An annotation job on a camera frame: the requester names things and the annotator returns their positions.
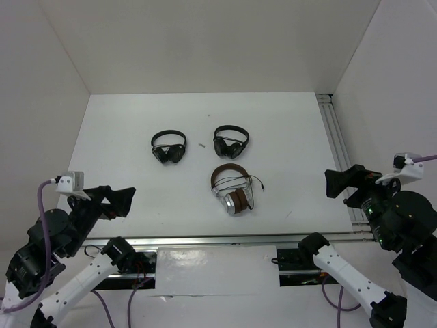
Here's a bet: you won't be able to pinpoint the black folded headphones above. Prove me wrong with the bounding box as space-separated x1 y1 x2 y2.
150 130 187 164
213 125 250 159

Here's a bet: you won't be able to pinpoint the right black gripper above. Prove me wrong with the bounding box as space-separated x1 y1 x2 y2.
322 160 406 245

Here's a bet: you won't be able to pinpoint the left black folded headphones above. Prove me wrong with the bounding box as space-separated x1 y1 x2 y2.
150 130 187 164

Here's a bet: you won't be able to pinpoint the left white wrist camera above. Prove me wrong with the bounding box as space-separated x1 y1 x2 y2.
51 171 91 200

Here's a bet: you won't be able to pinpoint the right black folded headphones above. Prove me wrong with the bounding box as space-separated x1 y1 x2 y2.
213 125 250 159

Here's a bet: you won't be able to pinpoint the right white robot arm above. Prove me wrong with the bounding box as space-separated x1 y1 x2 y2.
298 158 436 327

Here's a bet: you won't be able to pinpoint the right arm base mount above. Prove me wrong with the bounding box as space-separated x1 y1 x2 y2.
271 249 338 287

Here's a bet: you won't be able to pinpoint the aluminium front rail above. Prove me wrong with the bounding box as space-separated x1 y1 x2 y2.
81 230 373 249

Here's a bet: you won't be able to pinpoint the brown silver headphones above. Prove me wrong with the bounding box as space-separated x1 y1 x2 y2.
210 163 254 215

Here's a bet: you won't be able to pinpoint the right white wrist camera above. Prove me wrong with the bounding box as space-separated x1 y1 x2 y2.
376 152 424 185

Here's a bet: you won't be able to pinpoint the aluminium side rail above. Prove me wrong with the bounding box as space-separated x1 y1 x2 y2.
315 94 368 227

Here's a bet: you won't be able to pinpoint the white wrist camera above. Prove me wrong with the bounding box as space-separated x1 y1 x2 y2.
376 152 424 185
51 171 91 200

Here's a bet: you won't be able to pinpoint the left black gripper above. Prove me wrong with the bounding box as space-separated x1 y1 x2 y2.
66 184 136 256

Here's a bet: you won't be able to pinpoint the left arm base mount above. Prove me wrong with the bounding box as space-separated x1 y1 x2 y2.
95 250 157 291

